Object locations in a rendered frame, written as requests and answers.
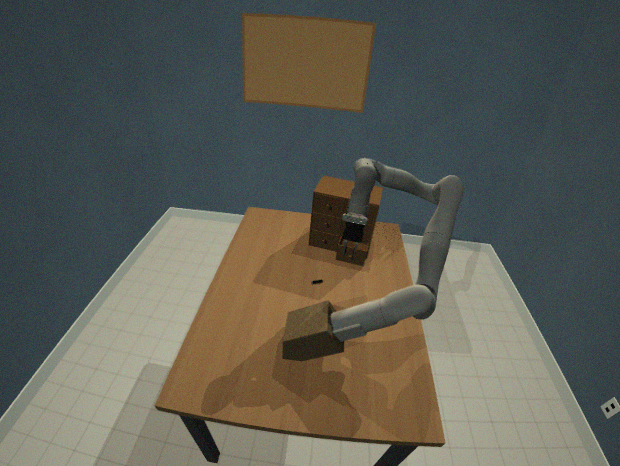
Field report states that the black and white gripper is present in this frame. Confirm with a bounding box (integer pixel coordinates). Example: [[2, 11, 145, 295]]
[[342, 201, 369, 257]]

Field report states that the brown wooden chest of drawers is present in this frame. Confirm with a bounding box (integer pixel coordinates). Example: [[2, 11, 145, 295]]
[[309, 176, 383, 256]]

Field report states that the dark brown drawer front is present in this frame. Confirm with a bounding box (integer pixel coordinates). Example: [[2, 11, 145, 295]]
[[310, 230, 339, 251], [345, 200, 378, 224], [312, 212, 342, 234], [313, 193, 345, 217], [335, 236, 369, 266], [341, 221, 373, 241]]

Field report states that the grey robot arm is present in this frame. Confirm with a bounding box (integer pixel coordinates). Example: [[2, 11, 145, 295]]
[[330, 158, 463, 342]]

